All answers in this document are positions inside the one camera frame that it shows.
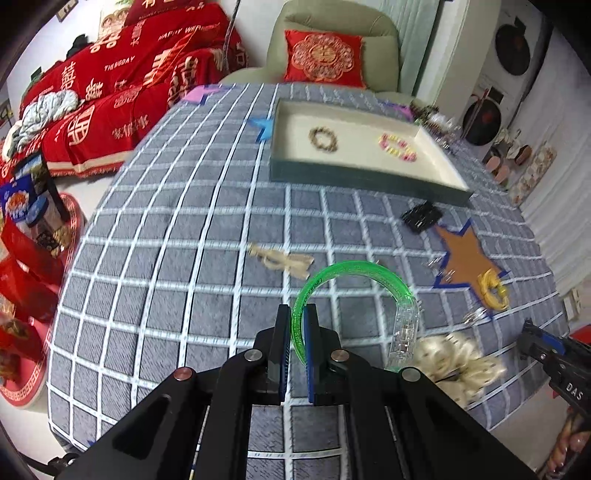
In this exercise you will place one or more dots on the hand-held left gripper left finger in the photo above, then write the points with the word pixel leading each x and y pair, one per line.
pixel 281 355

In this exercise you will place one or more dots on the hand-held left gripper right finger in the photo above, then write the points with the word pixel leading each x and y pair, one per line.
pixel 310 355

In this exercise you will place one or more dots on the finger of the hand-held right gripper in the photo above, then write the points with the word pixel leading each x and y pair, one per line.
pixel 542 336
pixel 531 350

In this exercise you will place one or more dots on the yellow hair clip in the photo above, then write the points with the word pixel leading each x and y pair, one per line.
pixel 489 281

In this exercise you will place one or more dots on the cream polka dot scrunchie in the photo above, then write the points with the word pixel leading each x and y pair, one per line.
pixel 443 350

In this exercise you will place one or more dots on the beige hair clip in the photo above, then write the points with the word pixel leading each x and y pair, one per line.
pixel 277 263

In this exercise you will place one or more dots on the black braided hair clip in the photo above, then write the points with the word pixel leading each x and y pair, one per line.
pixel 420 216

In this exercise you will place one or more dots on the shallow cream tray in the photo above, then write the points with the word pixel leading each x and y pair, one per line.
pixel 360 159

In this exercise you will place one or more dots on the brown paper star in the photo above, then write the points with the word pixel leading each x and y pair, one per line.
pixel 464 258

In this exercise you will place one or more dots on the floral panel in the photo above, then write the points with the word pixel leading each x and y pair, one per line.
pixel 535 173

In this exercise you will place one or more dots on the pink slippers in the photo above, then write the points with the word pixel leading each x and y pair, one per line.
pixel 496 168

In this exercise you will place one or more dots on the white washing machine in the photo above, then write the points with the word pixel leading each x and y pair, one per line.
pixel 482 120

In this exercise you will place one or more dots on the blue paper star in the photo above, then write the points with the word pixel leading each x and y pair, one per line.
pixel 263 128

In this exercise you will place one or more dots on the snack packages on red tray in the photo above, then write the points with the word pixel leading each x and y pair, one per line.
pixel 27 378

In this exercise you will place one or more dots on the purple paper star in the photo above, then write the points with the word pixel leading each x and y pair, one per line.
pixel 400 110

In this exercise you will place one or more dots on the pink paper star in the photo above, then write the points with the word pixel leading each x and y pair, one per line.
pixel 201 94

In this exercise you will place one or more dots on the red snack bags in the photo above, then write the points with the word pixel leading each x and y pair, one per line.
pixel 23 258

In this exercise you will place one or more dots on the blue lid jar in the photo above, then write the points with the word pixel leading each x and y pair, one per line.
pixel 39 214

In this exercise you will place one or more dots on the white dryer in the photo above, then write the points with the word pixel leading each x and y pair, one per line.
pixel 512 46

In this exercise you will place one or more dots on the dark printed box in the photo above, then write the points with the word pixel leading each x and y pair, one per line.
pixel 44 177

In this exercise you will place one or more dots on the red embroidered cushion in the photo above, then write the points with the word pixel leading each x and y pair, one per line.
pixel 323 57

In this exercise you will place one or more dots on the blue snack bag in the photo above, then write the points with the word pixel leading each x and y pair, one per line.
pixel 16 203

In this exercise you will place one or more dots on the wrapped stand pole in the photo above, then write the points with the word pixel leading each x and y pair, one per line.
pixel 231 37

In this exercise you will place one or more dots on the light green curtain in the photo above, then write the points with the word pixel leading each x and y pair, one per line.
pixel 415 37

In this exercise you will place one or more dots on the red printed sofa cover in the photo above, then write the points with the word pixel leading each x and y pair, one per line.
pixel 138 60

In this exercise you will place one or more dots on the green armchair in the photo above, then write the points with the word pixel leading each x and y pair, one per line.
pixel 323 18

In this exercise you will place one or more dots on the grey white clothes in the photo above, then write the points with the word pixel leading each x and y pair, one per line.
pixel 46 104

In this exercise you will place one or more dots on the dark red lettered cushion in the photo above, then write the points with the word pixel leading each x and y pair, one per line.
pixel 171 9

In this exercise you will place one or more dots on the printed portrait cushion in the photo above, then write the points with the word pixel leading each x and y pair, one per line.
pixel 113 25

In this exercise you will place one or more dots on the dark clothing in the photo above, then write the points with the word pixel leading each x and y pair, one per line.
pixel 79 44

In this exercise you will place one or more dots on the white wall socket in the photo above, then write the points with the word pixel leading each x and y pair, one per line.
pixel 572 303

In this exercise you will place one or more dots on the small black picture frame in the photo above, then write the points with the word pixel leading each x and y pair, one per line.
pixel 67 9

